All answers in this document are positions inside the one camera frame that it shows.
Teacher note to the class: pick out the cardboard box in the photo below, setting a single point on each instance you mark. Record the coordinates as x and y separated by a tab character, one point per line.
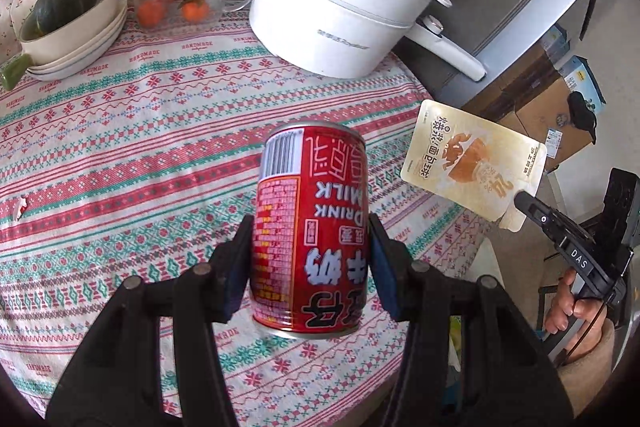
535	107

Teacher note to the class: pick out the small tangerine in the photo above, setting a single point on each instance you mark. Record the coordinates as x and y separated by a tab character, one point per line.
194	9
151	13

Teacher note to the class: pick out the patterned red and green tablecloth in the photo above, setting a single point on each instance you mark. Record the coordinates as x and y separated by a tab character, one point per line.
125	157

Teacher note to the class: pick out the light blue box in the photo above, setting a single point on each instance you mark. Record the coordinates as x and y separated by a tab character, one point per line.
582	77

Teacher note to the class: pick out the grey refrigerator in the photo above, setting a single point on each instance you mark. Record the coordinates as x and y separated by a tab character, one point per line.
500	7

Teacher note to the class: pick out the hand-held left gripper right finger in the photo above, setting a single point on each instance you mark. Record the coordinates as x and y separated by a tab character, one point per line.
382	272

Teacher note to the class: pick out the dark green squash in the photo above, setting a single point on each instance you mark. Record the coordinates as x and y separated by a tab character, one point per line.
60	7

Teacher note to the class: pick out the cream plate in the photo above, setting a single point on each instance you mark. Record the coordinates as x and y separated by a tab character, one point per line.
90	64

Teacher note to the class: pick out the small black object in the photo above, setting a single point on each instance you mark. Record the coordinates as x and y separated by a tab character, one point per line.
582	114

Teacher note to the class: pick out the small paper scrap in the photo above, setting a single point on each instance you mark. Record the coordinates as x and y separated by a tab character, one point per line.
21	208

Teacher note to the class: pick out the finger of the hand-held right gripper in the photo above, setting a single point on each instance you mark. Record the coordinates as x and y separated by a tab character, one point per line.
545	219

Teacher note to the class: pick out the person's right hand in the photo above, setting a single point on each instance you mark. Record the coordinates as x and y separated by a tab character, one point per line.
567	307

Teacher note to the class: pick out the red drink can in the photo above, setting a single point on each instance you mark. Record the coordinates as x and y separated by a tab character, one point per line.
310	232

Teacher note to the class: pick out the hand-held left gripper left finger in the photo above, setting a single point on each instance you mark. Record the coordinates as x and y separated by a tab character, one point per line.
235	277

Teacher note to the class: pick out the cream snack packet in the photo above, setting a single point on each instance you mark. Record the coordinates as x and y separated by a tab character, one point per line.
465	157

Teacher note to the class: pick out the person's right forearm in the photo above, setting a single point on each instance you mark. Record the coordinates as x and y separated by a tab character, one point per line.
592	372

